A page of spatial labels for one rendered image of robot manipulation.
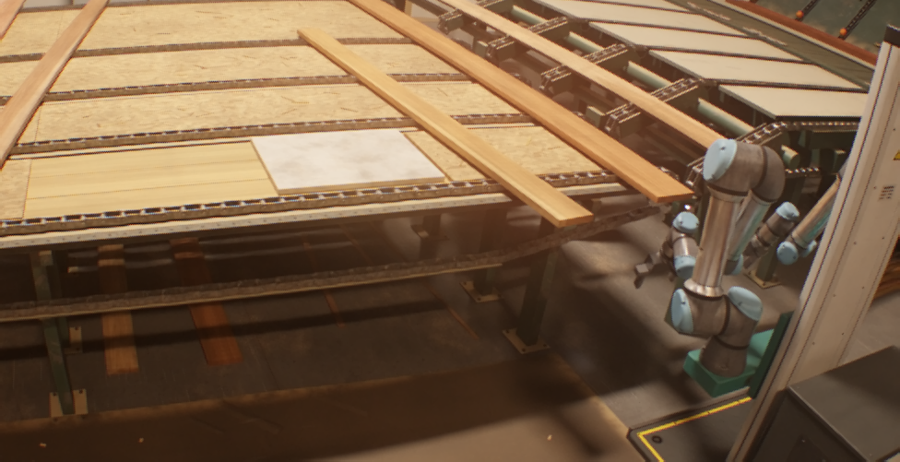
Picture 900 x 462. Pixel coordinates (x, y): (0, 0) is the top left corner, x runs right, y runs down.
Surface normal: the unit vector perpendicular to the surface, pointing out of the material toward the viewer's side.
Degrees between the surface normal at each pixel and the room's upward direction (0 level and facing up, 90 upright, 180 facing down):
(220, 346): 0
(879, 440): 0
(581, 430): 0
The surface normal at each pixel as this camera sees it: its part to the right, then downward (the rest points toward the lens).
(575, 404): 0.15, -0.89
